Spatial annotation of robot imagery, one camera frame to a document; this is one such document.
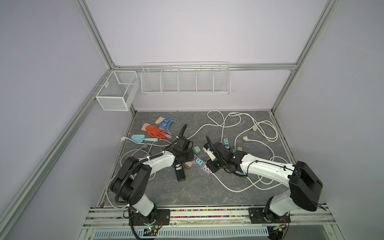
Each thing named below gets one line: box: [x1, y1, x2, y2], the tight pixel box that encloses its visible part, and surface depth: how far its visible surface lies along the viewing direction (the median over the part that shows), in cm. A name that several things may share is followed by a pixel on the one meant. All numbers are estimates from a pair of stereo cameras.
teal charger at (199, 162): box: [195, 158, 204, 168], surface depth 87 cm
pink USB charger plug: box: [183, 161, 193, 169], surface depth 91 cm
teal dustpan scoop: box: [131, 134, 159, 144], surface depth 107 cm
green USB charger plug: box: [192, 145, 201, 154], surface depth 98 cm
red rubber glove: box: [145, 125, 168, 139], surface depth 107 cm
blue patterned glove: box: [155, 116, 179, 135], surface depth 114 cm
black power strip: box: [175, 166, 186, 182], surface depth 87 cm
